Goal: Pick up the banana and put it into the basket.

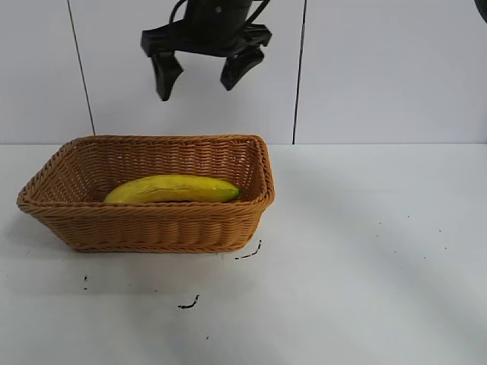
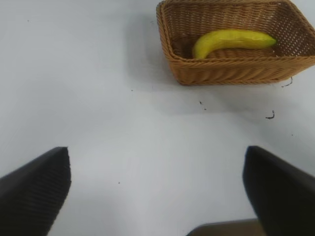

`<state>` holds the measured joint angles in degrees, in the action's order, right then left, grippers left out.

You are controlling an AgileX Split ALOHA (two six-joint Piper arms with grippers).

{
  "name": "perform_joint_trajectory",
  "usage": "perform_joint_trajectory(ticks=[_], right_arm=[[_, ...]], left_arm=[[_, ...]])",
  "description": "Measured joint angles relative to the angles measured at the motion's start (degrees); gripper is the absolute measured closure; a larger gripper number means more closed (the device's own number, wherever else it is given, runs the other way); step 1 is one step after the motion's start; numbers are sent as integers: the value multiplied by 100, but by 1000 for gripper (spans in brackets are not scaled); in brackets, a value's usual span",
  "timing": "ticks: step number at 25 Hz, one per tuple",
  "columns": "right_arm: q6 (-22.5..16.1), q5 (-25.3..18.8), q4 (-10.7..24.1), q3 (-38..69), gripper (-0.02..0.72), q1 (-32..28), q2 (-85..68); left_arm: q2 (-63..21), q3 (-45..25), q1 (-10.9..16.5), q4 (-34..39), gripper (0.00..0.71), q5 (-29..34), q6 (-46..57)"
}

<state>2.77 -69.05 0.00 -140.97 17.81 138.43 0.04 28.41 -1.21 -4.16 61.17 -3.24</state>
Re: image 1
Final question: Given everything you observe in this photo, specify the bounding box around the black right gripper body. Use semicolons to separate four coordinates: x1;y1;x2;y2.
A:
140;0;273;59

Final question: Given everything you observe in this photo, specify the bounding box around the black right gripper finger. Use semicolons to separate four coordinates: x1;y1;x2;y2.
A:
220;46;266;92
150;51;184;103

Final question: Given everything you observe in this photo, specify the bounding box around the yellow banana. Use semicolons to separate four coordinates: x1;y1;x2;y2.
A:
103;174;241;205

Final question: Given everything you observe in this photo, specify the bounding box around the woven wicker basket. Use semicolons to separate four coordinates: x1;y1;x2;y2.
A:
16;133;275;255

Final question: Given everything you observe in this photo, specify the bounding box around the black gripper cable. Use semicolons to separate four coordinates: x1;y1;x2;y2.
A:
168;0;188;24
246;0;270;24

